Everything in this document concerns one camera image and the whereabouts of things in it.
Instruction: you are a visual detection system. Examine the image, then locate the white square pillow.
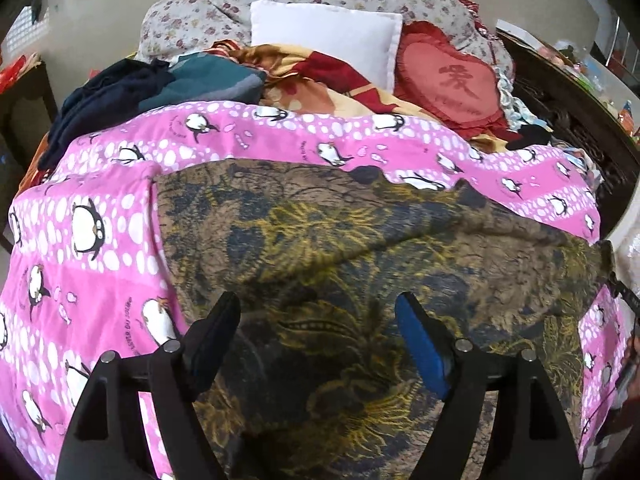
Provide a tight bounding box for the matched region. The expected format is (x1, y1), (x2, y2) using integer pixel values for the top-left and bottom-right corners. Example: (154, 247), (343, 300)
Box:
(249, 0), (404, 94)

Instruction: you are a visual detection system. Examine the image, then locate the red and yellow floral blanket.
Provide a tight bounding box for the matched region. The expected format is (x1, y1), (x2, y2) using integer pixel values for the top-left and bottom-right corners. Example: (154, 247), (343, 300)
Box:
(204, 40), (417, 117)

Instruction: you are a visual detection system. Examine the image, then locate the red heart-shaped cushion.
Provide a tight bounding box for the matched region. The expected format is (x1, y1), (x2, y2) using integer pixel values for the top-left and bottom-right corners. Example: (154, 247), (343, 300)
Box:
(394, 20), (512, 142)

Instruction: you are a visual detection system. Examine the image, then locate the light blue ruffled cloth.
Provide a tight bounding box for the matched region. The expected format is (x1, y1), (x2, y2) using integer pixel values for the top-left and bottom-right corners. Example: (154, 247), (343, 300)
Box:
(494, 67), (552, 132)

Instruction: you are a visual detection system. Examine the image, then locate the black cloth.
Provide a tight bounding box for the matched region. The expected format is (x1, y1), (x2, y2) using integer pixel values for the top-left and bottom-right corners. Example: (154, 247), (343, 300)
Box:
(517, 124), (554, 150)

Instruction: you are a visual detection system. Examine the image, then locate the brown floral patterned garment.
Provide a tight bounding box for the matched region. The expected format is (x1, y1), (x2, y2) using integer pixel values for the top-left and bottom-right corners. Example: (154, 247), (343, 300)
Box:
(150, 157), (617, 480)

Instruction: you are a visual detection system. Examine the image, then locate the dark navy clothing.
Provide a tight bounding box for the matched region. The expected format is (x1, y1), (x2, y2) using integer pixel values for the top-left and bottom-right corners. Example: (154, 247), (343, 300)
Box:
(38, 58), (174, 172)

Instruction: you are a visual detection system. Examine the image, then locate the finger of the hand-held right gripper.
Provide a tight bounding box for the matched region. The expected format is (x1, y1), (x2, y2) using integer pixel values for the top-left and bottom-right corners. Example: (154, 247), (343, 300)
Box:
(598, 240), (640, 312)

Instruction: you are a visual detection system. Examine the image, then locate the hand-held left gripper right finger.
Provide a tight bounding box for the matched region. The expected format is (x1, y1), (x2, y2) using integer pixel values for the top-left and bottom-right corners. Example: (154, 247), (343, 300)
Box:
(394, 291), (584, 480)

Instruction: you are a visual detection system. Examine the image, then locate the dark wooden table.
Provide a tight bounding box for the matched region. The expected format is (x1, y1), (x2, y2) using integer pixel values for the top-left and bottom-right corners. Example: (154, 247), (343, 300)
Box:
(0, 60), (60, 256)

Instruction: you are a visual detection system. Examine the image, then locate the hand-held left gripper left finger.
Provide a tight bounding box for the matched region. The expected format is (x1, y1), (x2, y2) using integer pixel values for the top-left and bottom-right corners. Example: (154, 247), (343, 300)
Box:
(55, 290), (242, 480)

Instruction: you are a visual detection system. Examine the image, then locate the teal cloth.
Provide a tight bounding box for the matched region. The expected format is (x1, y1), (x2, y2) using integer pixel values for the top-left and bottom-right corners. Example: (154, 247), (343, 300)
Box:
(167, 52), (269, 109)

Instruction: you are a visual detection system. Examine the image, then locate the clutter on shelf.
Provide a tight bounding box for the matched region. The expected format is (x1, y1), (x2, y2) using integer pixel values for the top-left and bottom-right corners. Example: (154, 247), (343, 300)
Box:
(529, 39), (640, 137)

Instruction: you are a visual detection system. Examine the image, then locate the dark carved wooden headboard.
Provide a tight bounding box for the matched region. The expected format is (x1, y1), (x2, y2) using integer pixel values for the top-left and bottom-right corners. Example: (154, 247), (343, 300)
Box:
(494, 29), (640, 241)

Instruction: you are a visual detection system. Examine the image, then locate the pink penguin print blanket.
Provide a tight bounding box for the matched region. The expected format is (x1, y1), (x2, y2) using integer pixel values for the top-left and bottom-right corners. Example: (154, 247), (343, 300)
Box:
(0, 100), (632, 480)

